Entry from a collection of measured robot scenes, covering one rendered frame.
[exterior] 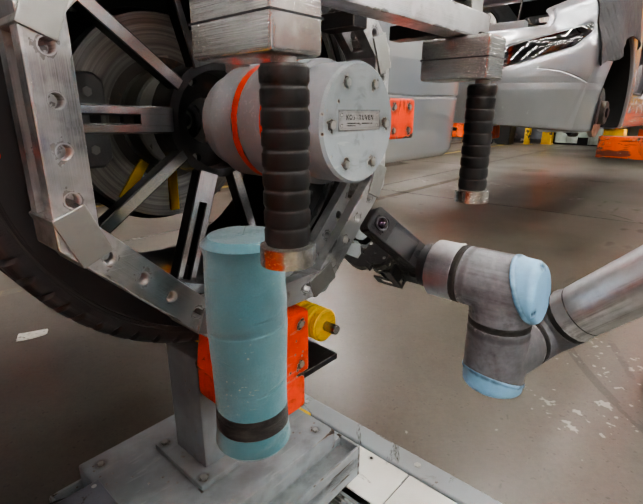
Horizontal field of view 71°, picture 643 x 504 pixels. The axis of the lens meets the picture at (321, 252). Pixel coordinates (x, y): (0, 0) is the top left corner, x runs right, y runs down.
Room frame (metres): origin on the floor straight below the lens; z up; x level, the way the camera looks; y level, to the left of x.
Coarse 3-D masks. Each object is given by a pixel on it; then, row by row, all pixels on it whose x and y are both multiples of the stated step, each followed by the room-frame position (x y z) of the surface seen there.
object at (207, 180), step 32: (128, 32) 0.58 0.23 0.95; (160, 64) 0.61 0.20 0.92; (192, 64) 0.64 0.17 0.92; (224, 64) 0.68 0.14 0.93; (160, 96) 0.64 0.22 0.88; (192, 96) 0.68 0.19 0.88; (96, 128) 0.54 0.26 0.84; (128, 128) 0.57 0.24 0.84; (160, 128) 0.60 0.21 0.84; (192, 160) 0.63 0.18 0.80; (128, 192) 0.57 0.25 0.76; (192, 192) 0.64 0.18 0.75; (256, 192) 0.91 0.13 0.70; (320, 192) 0.81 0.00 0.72; (192, 224) 0.62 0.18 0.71; (224, 224) 0.87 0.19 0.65; (256, 224) 0.83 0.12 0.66; (160, 256) 0.76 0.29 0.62; (192, 256) 0.63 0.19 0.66; (192, 288) 0.60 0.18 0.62
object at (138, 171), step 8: (136, 168) 0.72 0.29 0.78; (144, 168) 0.73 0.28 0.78; (136, 176) 0.72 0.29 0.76; (176, 176) 0.77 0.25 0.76; (128, 184) 0.71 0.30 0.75; (168, 184) 0.76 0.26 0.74; (176, 184) 0.77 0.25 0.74; (176, 192) 0.77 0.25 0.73; (176, 200) 0.77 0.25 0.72; (176, 208) 0.76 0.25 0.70
